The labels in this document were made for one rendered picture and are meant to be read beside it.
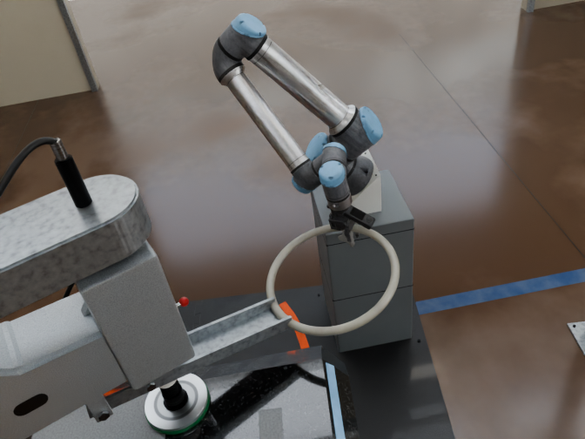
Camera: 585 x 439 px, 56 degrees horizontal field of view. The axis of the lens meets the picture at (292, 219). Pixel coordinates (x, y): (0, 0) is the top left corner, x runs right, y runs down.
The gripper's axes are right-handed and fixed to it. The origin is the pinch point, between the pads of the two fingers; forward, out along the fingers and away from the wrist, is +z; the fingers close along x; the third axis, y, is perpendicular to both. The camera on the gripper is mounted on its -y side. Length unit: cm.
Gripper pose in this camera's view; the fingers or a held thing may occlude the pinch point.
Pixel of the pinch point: (355, 239)
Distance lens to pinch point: 216.0
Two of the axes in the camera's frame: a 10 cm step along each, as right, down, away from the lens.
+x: -4.3, 7.2, -5.5
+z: 2.7, 6.8, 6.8
